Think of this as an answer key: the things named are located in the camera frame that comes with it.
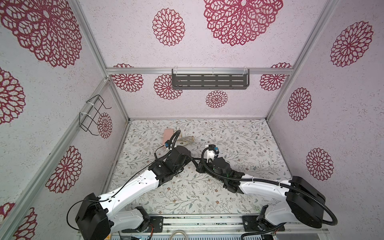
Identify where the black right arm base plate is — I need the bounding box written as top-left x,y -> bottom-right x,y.
242,215 -> 285,233

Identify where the grey slotted wall shelf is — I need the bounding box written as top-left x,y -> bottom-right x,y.
171,69 -> 250,90

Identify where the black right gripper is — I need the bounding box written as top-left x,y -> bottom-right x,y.
192,156 -> 226,185

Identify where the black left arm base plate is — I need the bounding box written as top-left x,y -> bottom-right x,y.
121,216 -> 164,233

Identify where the grey looped cable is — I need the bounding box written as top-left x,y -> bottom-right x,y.
168,229 -> 189,240

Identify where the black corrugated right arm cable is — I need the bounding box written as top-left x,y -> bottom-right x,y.
200,146 -> 338,240

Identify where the pink rectangular case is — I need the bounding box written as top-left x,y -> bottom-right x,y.
163,129 -> 175,149

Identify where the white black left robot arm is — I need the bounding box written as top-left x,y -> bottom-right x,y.
75,146 -> 192,240

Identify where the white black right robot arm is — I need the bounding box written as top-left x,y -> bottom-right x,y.
193,158 -> 329,232

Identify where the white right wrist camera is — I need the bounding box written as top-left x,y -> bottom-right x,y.
204,144 -> 219,163

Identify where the black wire wall rack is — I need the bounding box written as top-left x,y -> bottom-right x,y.
78,95 -> 112,136

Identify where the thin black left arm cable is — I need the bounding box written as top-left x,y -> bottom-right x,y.
65,129 -> 182,232

